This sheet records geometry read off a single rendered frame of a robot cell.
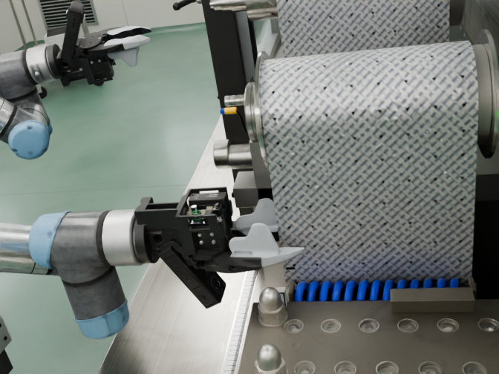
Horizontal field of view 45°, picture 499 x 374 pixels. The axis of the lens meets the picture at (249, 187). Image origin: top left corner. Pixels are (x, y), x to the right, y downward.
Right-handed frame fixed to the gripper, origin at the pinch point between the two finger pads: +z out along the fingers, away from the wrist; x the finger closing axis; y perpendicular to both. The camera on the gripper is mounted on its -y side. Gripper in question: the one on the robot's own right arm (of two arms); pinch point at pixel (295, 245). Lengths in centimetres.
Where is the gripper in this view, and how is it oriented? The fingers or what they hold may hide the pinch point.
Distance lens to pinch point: 78.1
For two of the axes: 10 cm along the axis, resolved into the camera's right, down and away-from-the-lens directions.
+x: 1.5, -5.0, 8.5
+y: -1.4, -8.7, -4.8
